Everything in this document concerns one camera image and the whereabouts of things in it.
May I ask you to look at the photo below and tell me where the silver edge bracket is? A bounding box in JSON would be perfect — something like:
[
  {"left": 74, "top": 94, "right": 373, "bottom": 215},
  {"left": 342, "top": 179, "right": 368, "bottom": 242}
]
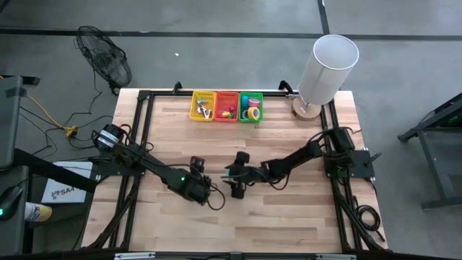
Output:
[
  {"left": 114, "top": 252, "right": 157, "bottom": 260},
  {"left": 316, "top": 253, "right": 357, "bottom": 260}
]

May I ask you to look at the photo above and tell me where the grey desk top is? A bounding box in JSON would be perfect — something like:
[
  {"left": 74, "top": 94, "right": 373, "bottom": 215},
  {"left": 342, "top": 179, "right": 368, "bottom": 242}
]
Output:
[
  {"left": 0, "top": 165, "right": 30, "bottom": 258},
  {"left": 0, "top": 74, "right": 25, "bottom": 170}
]

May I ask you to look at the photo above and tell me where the coiled black cable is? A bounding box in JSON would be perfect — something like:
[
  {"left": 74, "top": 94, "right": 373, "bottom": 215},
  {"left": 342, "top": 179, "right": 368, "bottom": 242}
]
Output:
[{"left": 354, "top": 204, "right": 387, "bottom": 243}]

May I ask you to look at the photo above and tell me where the yellow white spray can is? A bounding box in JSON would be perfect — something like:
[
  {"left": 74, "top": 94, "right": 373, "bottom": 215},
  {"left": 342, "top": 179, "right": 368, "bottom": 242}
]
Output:
[{"left": 24, "top": 201, "right": 53, "bottom": 223}]

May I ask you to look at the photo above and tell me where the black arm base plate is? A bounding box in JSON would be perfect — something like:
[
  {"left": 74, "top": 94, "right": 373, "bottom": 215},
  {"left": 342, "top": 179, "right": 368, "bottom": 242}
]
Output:
[
  {"left": 322, "top": 149, "right": 383, "bottom": 179},
  {"left": 94, "top": 157, "right": 149, "bottom": 178}
]

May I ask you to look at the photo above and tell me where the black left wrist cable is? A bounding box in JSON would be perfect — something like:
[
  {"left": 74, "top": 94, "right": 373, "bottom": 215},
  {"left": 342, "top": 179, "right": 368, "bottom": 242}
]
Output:
[{"left": 205, "top": 182, "right": 227, "bottom": 212}]

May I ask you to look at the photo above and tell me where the yellow plastic basket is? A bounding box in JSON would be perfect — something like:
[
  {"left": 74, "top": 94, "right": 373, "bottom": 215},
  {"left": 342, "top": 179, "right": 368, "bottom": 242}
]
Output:
[{"left": 189, "top": 90, "right": 218, "bottom": 122}]

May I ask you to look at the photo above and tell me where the grey metal cart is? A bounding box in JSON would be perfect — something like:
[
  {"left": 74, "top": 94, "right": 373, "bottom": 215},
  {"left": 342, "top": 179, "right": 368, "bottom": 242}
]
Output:
[{"left": 397, "top": 92, "right": 462, "bottom": 211}]

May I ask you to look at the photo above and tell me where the black aluminium table frame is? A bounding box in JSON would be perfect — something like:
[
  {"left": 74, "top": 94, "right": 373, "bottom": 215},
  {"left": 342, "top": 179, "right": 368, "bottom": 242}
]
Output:
[{"left": 82, "top": 88, "right": 389, "bottom": 254}]

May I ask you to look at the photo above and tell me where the black floor fan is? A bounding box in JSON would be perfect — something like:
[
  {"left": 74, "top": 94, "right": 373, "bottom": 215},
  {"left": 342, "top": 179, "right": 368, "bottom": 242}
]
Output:
[{"left": 74, "top": 25, "right": 133, "bottom": 96}]

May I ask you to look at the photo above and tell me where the black diagonal beam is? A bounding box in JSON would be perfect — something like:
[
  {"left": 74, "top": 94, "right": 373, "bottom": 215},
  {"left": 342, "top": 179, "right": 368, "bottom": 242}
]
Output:
[{"left": 13, "top": 147, "right": 99, "bottom": 194}]

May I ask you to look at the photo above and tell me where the black computer mouse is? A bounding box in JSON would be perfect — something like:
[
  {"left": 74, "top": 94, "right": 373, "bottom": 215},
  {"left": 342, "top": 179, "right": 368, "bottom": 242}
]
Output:
[{"left": 0, "top": 185, "right": 24, "bottom": 222}]

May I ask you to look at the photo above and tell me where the green plastic basket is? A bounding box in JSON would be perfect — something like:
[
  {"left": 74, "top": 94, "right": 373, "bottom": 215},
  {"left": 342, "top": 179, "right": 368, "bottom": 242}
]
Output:
[{"left": 237, "top": 92, "right": 264, "bottom": 124}]

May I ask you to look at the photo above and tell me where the table lamp white shade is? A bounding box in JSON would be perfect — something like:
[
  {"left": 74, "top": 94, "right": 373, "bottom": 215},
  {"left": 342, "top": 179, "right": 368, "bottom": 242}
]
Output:
[{"left": 291, "top": 34, "right": 360, "bottom": 122}]

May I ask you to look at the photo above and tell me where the orange plastic basket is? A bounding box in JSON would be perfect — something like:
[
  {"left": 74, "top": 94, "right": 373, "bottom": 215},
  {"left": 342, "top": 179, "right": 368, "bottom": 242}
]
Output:
[{"left": 214, "top": 91, "right": 240, "bottom": 123}]

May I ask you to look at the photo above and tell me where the white printed paper sheet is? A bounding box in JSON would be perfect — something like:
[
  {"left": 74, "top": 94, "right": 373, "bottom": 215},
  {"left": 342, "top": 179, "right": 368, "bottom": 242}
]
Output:
[{"left": 40, "top": 160, "right": 94, "bottom": 204}]

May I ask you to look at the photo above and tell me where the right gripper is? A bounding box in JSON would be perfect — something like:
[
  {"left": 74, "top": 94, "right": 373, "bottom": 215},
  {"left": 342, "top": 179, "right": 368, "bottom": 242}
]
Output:
[{"left": 220, "top": 151, "right": 254, "bottom": 200}]

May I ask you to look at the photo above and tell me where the yellow extension cord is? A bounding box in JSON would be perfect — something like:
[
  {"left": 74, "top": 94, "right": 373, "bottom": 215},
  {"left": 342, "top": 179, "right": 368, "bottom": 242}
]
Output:
[{"left": 0, "top": 74, "right": 79, "bottom": 138}]

